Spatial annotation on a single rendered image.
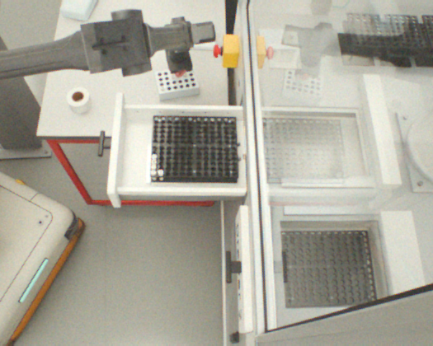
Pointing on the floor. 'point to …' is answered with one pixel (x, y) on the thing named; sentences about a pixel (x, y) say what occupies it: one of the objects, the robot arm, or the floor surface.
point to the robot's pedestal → (10, 105)
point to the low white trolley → (138, 84)
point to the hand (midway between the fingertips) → (179, 73)
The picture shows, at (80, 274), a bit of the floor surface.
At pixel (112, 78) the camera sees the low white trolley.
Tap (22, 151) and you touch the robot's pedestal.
